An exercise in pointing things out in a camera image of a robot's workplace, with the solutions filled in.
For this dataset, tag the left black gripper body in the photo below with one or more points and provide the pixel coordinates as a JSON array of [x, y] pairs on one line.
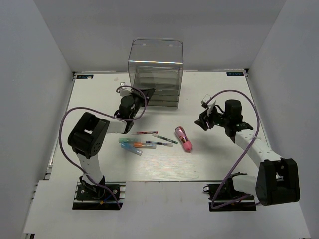
[[139, 101]]

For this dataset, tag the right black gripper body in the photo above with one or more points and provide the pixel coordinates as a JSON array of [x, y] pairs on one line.
[[214, 118]]

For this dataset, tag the clear plastic drawer organizer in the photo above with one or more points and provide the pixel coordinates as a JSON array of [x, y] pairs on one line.
[[157, 63]]

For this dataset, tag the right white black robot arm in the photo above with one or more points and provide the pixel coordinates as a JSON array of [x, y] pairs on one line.
[[277, 181]]

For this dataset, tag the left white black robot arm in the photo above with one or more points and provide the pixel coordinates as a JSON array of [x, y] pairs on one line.
[[88, 135]]

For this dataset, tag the red gel pen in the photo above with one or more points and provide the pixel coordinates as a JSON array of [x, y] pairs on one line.
[[146, 132]]

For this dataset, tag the green highlighter marker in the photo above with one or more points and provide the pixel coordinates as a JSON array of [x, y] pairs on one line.
[[128, 140]]

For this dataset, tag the orange highlighter marker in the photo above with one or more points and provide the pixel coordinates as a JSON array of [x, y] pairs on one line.
[[144, 145]]

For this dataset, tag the green gel pen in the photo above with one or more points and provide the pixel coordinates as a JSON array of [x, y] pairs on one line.
[[165, 138]]

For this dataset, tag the blue highlighter marker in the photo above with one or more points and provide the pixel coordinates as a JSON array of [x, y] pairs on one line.
[[130, 148]]

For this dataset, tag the blue gel pen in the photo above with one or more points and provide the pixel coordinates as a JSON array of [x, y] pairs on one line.
[[160, 143]]

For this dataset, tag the right blue table sticker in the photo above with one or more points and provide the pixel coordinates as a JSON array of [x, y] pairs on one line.
[[234, 73]]

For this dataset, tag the blue table sticker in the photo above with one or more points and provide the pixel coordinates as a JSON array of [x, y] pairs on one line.
[[84, 76], [234, 73]]

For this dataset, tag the left blue table sticker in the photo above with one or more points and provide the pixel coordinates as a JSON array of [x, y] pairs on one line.
[[84, 76]]

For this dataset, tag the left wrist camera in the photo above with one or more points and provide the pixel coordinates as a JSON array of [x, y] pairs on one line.
[[123, 90]]

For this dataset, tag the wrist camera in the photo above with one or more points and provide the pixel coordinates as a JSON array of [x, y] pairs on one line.
[[208, 103], [123, 90]]

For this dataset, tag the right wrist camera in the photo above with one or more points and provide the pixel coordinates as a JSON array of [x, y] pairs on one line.
[[208, 103]]

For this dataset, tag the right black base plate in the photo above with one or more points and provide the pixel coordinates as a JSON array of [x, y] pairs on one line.
[[228, 200]]

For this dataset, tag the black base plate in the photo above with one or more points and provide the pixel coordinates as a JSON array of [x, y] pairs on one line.
[[228, 200], [85, 199]]

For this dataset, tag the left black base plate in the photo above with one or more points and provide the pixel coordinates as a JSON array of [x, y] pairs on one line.
[[85, 199]]

